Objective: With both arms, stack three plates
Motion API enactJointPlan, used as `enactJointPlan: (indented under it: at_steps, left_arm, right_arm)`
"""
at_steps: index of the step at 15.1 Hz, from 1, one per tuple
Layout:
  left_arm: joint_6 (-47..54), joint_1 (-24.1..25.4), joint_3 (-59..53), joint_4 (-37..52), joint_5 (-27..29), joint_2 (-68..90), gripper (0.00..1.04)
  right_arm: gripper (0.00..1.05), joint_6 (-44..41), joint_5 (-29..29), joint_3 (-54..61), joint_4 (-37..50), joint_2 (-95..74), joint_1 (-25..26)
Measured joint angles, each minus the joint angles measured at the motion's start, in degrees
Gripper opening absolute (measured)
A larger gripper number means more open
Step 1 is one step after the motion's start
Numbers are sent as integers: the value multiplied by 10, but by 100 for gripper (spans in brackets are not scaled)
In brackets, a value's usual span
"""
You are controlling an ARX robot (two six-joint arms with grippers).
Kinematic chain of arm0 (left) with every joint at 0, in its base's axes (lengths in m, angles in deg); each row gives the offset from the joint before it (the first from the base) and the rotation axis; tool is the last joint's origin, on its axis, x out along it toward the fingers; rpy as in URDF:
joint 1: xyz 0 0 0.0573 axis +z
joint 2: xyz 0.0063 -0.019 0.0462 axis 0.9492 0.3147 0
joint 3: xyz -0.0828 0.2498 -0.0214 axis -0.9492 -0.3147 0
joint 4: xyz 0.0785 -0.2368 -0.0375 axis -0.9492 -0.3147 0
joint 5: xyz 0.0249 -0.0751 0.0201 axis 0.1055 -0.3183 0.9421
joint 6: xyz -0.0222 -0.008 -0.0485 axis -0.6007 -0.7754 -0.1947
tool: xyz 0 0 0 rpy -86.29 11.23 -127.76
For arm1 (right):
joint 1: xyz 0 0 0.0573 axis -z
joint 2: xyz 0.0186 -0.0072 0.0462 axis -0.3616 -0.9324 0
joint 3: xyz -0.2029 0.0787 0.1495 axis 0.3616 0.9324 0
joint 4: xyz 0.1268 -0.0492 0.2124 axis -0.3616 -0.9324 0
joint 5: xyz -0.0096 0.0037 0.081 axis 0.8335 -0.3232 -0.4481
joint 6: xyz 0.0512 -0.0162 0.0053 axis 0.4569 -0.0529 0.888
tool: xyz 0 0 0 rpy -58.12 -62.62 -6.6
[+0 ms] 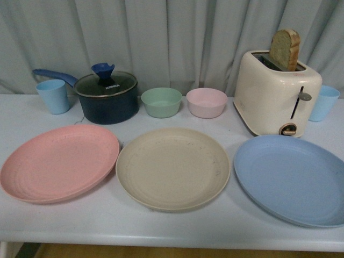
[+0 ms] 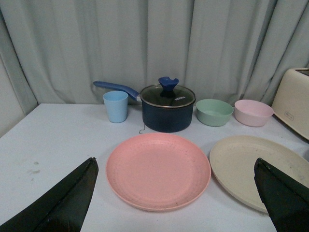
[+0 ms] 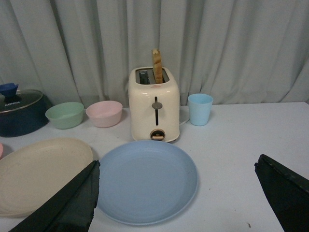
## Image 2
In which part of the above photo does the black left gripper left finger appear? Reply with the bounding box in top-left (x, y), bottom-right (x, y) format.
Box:
top-left (0, 158), bottom-right (98, 232)

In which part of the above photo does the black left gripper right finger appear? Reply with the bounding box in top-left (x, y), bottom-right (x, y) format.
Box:
top-left (254, 158), bottom-right (309, 232)

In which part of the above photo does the pink plate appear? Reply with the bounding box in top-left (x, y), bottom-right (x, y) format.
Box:
top-left (106, 133), bottom-right (211, 212)

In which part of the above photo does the cream plate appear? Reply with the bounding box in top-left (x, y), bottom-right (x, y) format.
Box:
top-left (210, 135), bottom-right (309, 213)

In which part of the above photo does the pink bowl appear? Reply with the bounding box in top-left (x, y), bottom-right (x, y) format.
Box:
top-left (234, 100), bottom-right (274, 127)

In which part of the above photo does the cream toaster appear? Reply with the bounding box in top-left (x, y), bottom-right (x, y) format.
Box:
top-left (272, 68), bottom-right (309, 139)

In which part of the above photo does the green bowl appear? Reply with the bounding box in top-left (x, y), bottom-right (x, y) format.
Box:
top-left (196, 99), bottom-right (234, 127)

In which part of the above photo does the light blue cup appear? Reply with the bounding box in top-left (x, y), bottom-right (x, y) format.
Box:
top-left (103, 91), bottom-right (128, 123)

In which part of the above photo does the dark blue saucepan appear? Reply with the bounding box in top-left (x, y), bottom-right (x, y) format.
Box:
top-left (93, 81), bottom-right (195, 133)

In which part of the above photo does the glass pot lid blue knob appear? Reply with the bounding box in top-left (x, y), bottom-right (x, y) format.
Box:
top-left (140, 76), bottom-right (196, 108)

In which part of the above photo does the grey curtain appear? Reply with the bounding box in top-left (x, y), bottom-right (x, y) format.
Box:
top-left (0, 0), bottom-right (309, 134)

